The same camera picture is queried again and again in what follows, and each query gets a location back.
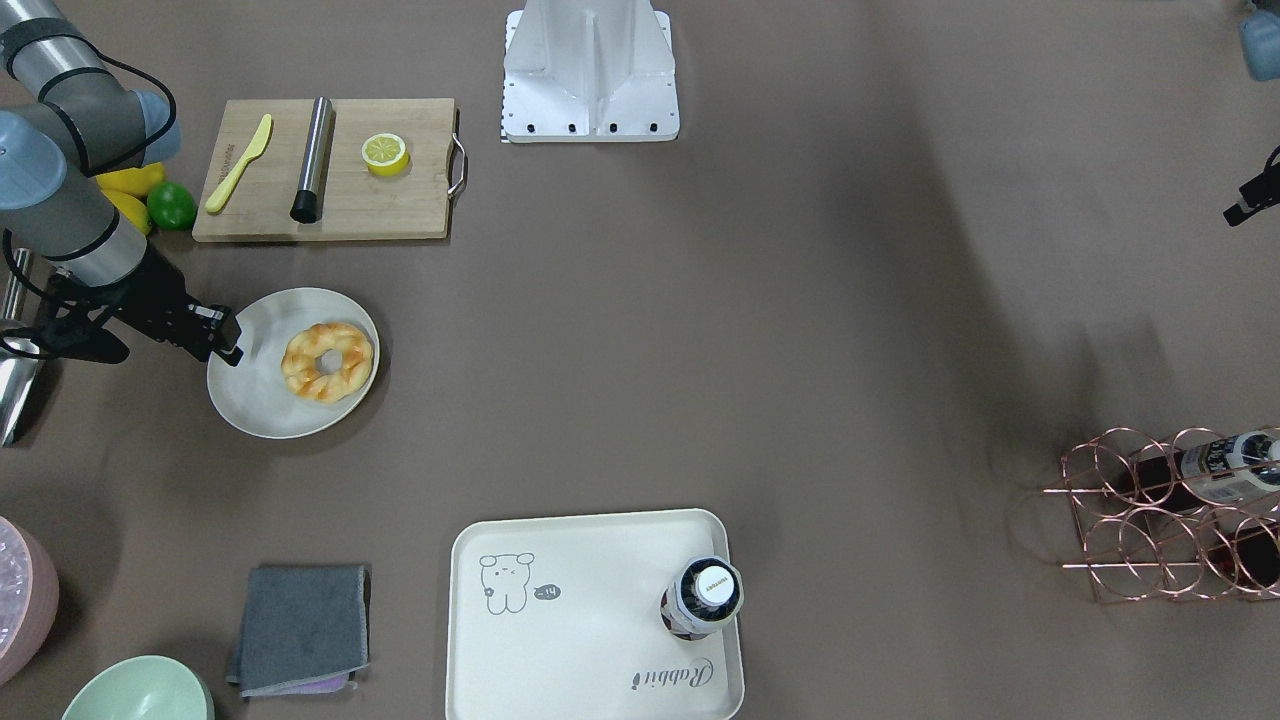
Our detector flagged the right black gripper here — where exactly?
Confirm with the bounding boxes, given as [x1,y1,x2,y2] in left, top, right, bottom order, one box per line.
[95,245,244,366]

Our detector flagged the grey folded cloth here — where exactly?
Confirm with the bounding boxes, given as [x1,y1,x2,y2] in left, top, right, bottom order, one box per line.
[227,564,371,700]

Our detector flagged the dark drink bottle on tray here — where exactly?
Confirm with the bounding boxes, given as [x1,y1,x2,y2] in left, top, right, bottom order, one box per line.
[659,555,745,641]

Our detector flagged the bamboo cutting board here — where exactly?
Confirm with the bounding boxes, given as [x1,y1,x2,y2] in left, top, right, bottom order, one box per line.
[192,97,465,243]

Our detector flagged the green bowl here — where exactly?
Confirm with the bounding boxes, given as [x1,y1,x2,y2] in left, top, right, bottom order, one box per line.
[61,655,215,719]

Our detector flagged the green lime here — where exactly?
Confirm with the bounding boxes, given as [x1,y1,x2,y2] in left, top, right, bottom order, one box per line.
[145,181,198,231]

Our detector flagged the upper whole lemon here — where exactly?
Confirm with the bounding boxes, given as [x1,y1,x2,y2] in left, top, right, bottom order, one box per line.
[95,161,166,199]

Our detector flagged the pink bowl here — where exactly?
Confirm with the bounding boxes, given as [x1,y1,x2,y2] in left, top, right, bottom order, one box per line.
[1,518,59,684]

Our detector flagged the cream rabbit tray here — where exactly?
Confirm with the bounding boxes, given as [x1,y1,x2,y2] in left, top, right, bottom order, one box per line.
[445,509,745,719]

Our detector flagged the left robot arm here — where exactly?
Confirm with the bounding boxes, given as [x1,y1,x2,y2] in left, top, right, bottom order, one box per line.
[1222,1,1279,227]

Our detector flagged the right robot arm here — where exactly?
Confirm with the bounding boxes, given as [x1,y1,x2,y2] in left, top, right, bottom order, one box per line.
[1,1,243,366]

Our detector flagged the half lemon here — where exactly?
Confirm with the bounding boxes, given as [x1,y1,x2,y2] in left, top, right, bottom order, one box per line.
[360,133,411,177]

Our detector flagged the metal scoop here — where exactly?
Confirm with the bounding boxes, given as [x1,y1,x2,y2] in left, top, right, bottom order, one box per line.
[1,273,41,446]

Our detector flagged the lower whole lemon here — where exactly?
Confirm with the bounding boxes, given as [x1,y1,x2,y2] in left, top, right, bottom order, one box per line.
[102,190,154,236]

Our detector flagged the braided glazed donut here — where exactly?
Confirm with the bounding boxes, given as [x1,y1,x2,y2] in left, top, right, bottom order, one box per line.
[280,322,375,404]

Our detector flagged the upper bottle in rack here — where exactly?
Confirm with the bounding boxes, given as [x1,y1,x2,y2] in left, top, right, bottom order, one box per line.
[1108,430,1279,512]

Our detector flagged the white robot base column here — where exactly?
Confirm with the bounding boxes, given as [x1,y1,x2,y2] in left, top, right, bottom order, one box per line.
[500,1,681,143]

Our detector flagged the whole lemon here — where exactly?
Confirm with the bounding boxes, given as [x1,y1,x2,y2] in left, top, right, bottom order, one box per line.
[102,190,154,236]
[95,161,166,199]

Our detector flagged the steel cylinder black cap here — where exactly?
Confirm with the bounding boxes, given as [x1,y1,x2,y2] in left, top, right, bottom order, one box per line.
[291,96,337,224]

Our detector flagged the white round plate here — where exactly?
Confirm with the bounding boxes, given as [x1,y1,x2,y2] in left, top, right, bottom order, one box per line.
[207,287,380,439]

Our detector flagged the copper wire bottle rack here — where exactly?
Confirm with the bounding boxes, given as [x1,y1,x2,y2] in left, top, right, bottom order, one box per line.
[1044,427,1277,603]

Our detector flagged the yellow plastic knife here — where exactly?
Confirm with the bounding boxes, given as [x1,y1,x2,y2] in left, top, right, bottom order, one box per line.
[204,113,274,215]

